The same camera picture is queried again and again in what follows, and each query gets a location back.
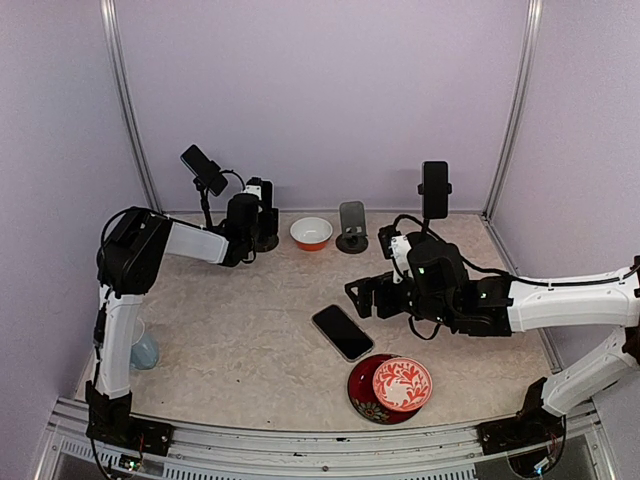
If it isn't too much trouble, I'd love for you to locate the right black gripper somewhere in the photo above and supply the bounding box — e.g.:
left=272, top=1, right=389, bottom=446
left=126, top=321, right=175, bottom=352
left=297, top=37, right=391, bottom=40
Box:
left=345, top=270, right=457, bottom=327

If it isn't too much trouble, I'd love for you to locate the black pole phone stand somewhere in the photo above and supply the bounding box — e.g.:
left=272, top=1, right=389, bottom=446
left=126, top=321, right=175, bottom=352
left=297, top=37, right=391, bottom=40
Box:
left=417, top=160, right=454, bottom=241
left=193, top=168, right=234, bottom=234

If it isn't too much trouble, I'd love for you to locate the lone black smartphone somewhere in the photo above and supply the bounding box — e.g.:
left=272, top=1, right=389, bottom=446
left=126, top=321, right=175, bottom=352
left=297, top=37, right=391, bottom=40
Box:
left=180, top=144, right=228, bottom=196

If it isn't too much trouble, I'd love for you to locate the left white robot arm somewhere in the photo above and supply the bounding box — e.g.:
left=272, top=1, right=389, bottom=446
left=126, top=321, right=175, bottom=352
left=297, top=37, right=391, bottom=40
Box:
left=93, top=187, right=279, bottom=399

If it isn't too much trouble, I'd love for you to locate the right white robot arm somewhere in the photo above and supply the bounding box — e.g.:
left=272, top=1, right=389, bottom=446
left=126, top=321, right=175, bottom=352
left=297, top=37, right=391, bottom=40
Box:
left=345, top=236, right=639, bottom=444

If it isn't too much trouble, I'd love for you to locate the left small desk phone stand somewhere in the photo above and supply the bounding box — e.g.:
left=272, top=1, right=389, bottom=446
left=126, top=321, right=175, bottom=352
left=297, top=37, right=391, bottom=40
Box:
left=254, top=235, right=279, bottom=253

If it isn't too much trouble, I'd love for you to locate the small desk phone stand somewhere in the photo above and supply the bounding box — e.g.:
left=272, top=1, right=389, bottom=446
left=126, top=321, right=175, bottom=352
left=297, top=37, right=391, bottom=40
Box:
left=335, top=200, right=369, bottom=254
left=254, top=235, right=279, bottom=253

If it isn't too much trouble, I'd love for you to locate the right small desk phone stand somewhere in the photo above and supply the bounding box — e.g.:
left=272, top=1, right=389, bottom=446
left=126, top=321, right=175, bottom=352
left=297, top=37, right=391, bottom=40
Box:
left=335, top=200, right=369, bottom=254

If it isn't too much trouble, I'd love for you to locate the orange white bowl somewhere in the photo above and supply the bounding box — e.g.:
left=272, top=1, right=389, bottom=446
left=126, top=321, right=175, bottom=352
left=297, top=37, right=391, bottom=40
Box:
left=289, top=217, right=333, bottom=252

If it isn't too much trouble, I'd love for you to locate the red white patterned bowl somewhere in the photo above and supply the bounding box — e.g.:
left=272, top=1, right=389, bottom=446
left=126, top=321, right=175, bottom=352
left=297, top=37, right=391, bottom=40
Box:
left=372, top=357, right=433, bottom=413

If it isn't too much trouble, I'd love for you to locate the dark red floral plate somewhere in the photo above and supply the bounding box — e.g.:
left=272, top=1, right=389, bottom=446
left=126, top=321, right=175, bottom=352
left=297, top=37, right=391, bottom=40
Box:
left=347, top=354, right=419, bottom=425

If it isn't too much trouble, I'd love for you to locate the light blue mug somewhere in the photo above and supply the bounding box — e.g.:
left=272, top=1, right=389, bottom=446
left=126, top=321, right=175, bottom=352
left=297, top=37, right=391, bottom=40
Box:
left=130, top=319, right=159, bottom=370

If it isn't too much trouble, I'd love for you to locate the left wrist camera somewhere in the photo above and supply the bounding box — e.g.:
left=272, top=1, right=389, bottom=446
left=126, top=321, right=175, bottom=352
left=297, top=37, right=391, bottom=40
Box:
left=243, top=177, right=273, bottom=208

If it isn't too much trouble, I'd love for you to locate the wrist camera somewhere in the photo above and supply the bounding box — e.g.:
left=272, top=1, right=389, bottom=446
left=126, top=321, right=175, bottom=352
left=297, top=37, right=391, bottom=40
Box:
left=243, top=177, right=273, bottom=208
left=378, top=225, right=412, bottom=284

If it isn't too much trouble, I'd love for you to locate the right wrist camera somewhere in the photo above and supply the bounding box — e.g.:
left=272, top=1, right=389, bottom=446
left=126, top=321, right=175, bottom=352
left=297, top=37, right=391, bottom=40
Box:
left=378, top=225, right=412, bottom=284

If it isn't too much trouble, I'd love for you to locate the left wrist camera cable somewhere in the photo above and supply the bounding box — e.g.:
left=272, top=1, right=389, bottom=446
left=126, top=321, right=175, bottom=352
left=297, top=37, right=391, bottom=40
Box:
left=219, top=169, right=249, bottom=194

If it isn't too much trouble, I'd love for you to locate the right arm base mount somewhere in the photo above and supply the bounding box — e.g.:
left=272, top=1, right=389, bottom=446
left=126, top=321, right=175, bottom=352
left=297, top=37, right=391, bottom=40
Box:
left=477, top=377, right=566, bottom=455

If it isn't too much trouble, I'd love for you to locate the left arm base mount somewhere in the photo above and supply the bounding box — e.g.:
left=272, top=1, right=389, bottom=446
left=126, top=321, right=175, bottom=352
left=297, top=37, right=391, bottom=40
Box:
left=85, top=381, right=174, bottom=457

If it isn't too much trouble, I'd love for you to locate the front aluminium frame rail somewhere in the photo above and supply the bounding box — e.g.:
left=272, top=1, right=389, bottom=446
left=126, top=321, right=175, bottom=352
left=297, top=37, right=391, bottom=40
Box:
left=31, top=398, right=620, bottom=479

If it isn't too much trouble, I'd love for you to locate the left aluminium corner post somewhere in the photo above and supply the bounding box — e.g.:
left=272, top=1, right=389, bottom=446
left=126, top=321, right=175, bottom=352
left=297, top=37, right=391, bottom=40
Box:
left=99, top=0, right=162, bottom=211

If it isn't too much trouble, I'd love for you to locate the aluminium corner post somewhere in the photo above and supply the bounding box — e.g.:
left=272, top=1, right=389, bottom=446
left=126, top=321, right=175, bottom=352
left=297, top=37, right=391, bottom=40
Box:
left=483, top=0, right=544, bottom=222
left=99, top=0, right=162, bottom=211

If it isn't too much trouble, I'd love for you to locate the right aluminium corner post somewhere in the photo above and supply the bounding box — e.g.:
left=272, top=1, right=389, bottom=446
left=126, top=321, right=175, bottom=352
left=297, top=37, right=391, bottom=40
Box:
left=483, top=0, right=544, bottom=222

